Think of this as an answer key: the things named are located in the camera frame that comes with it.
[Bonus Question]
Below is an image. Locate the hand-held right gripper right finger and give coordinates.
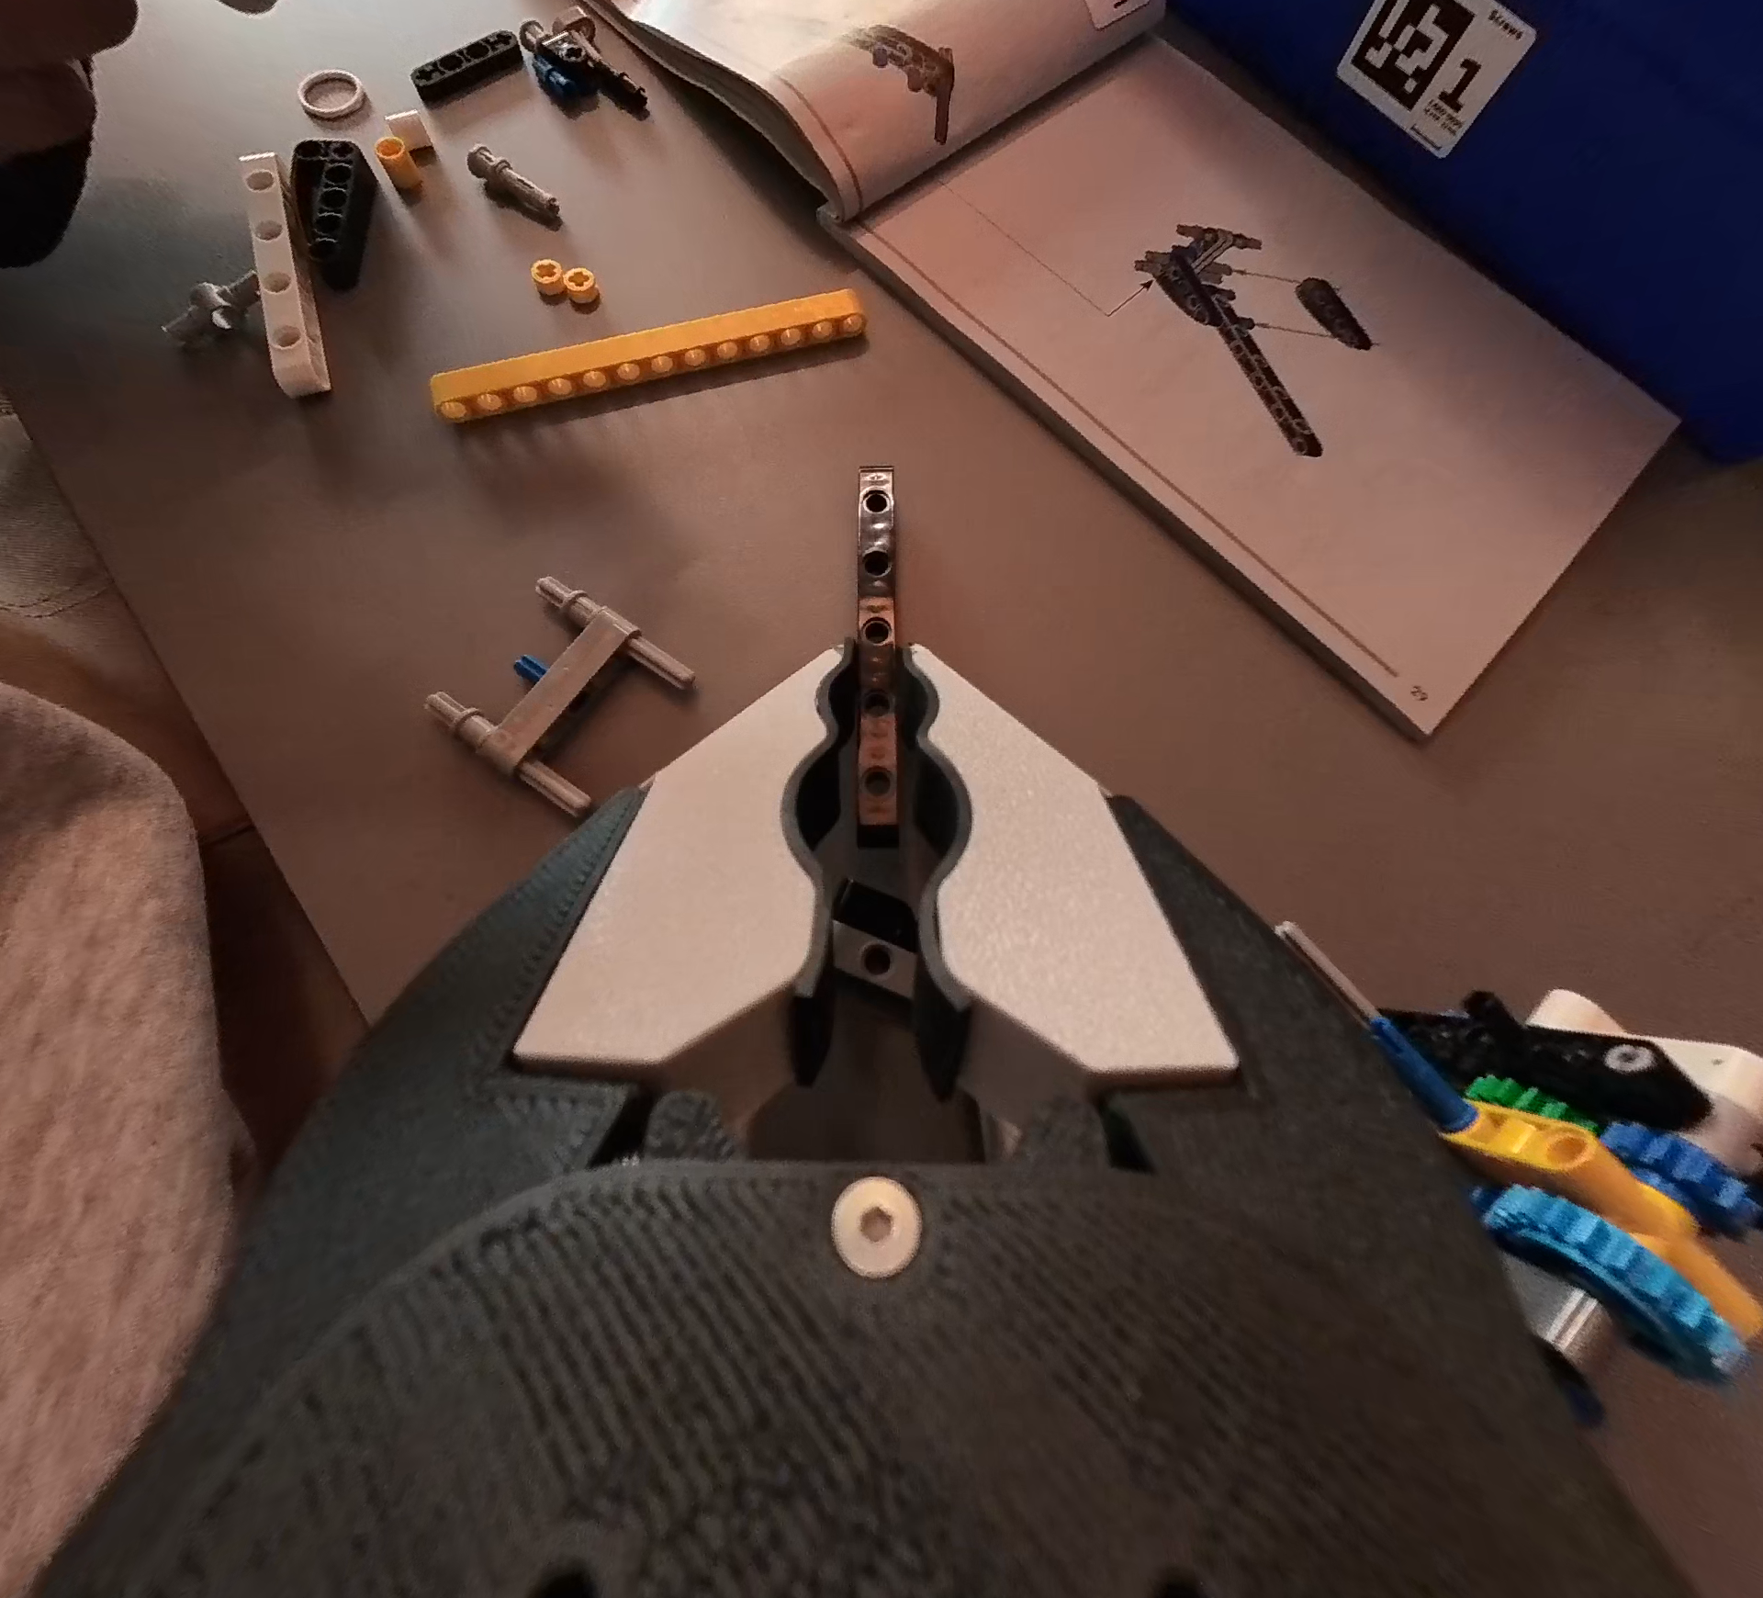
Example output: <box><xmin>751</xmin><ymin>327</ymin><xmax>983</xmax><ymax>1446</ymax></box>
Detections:
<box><xmin>899</xmin><ymin>643</ymin><xmax>1245</xmax><ymax>1113</ymax></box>

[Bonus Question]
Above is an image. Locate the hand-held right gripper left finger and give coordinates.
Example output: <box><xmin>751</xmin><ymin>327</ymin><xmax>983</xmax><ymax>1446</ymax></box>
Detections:
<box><xmin>510</xmin><ymin>644</ymin><xmax>864</xmax><ymax>1120</ymax></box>

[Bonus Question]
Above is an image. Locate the long black lego beam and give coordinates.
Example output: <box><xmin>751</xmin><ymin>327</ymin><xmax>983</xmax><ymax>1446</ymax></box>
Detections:
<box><xmin>835</xmin><ymin>465</ymin><xmax>923</xmax><ymax>1027</ymax></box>

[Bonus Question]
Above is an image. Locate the short black lego beam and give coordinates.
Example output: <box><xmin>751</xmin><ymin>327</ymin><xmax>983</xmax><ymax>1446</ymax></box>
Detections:
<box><xmin>412</xmin><ymin>27</ymin><xmax>522</xmax><ymax>102</ymax></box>

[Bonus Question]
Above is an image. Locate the grey lego axle assembly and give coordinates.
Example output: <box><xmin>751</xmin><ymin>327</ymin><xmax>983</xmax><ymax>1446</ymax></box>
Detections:
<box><xmin>426</xmin><ymin>574</ymin><xmax>698</xmax><ymax>818</ymax></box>

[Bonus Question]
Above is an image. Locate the black lego pin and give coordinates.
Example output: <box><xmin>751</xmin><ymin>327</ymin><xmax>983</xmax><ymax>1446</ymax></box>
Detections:
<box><xmin>558</xmin><ymin>27</ymin><xmax>653</xmax><ymax>114</ymax></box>

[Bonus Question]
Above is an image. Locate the grey lego axle pin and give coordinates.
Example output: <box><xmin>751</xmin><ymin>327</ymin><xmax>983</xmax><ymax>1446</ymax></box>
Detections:
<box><xmin>465</xmin><ymin>144</ymin><xmax>563</xmax><ymax>222</ymax></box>

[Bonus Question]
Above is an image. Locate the black bent lego beam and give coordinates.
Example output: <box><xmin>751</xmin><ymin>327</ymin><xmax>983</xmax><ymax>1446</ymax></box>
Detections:
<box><xmin>289</xmin><ymin>137</ymin><xmax>381</xmax><ymax>292</ymax></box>

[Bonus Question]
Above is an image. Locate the white lego beam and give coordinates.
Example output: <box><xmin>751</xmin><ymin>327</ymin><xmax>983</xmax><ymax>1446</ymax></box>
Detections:
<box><xmin>237</xmin><ymin>152</ymin><xmax>335</xmax><ymax>402</ymax></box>

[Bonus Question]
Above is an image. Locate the grey lego connector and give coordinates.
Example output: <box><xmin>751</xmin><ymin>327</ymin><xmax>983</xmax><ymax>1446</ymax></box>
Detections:
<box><xmin>162</xmin><ymin>269</ymin><xmax>265</xmax><ymax>354</ymax></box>

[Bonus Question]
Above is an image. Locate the multicolour lego gear assembly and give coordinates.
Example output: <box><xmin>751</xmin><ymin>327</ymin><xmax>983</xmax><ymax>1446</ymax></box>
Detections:
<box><xmin>1273</xmin><ymin>920</ymin><xmax>1763</xmax><ymax>1421</ymax></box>

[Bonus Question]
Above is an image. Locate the lego instruction booklet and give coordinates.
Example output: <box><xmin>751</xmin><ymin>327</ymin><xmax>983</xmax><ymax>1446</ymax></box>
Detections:
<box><xmin>469</xmin><ymin>0</ymin><xmax>1682</xmax><ymax>742</ymax></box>

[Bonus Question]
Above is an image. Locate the long yellow lego beam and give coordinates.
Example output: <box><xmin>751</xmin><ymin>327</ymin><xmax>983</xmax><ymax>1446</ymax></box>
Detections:
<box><xmin>431</xmin><ymin>290</ymin><xmax>872</xmax><ymax>430</ymax></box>

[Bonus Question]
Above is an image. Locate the person's grey sweatshirt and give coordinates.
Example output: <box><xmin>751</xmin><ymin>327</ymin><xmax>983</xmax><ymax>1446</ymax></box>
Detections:
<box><xmin>0</xmin><ymin>677</ymin><xmax>265</xmax><ymax>1598</ymax></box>

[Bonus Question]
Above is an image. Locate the large blue plastic bin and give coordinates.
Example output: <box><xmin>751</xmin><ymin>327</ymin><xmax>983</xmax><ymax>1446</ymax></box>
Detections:
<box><xmin>1068</xmin><ymin>0</ymin><xmax>1763</xmax><ymax>462</ymax></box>

